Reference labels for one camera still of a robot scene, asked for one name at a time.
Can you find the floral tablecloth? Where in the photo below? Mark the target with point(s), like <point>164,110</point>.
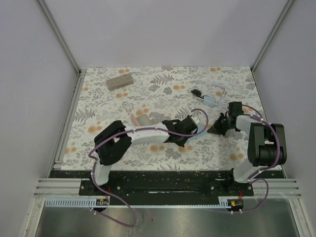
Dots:
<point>162,93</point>

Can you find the aluminium front rail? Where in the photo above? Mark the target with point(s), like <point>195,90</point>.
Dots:
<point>69,188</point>

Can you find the beige glasses case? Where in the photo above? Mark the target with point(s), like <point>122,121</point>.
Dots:
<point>119,82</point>

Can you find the black sunglasses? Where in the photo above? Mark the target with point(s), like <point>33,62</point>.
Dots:
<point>196,92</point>

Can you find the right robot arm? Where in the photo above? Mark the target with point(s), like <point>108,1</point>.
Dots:
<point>266,143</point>

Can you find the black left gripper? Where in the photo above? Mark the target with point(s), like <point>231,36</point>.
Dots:
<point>181,143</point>

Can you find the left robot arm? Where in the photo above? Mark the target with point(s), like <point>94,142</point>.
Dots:
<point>113,142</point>

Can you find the white frame sunglasses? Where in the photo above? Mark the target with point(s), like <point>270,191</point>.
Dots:
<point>218,91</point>

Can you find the pink glasses case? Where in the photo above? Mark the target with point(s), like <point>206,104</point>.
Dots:
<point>142,120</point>

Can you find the right aluminium frame post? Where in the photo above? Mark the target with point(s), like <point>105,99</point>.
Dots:
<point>272,34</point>

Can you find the aluminium frame post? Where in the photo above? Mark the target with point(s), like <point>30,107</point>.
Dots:
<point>53,25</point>
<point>272,34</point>

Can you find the light blue cleaning cloth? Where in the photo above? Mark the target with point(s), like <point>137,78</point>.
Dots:
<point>200,130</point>

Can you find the steel floor panel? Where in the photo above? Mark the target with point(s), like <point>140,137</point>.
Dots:
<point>276,218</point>

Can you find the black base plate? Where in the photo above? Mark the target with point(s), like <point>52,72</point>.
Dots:
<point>206,183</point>

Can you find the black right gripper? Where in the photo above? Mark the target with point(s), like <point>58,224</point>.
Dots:
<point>216,128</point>

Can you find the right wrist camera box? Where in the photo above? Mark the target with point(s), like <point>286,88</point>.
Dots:
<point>235,109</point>

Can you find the left aluminium frame post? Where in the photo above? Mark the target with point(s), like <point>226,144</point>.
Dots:
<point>53,25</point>

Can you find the white slotted cable duct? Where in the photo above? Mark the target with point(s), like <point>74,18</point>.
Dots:
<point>77,202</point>

